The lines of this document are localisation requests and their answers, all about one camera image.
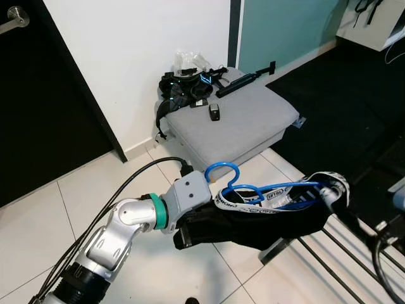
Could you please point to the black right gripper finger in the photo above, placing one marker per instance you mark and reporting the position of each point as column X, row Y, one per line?
column 351, row 214

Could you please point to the blue plastic hanger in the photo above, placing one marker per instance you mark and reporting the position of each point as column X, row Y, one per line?
column 221, row 164

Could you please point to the black shorts white waistband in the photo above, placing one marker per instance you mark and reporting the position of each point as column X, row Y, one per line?
column 272, row 225

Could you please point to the black metal clothes rack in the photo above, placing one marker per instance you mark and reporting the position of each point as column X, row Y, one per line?
column 272, row 252

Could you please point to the small grey plastic piece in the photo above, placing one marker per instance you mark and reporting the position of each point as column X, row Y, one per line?
column 299, row 121

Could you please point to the small black remote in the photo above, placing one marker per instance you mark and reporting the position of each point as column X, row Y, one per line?
column 215, row 113

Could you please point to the grey fabric ottoman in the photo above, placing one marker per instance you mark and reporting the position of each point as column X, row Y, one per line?
column 240, row 120

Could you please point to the clear plastic bag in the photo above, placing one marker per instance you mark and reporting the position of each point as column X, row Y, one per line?
column 190, row 62

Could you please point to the white cabinet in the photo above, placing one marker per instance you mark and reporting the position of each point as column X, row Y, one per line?
column 373, row 25

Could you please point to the black door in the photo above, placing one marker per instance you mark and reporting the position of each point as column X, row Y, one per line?
column 38, row 114

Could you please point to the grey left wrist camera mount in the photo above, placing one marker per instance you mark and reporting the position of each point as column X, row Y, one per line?
column 190, row 193

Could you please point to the black camera grip stick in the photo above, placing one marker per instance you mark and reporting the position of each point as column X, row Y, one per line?
column 243, row 81

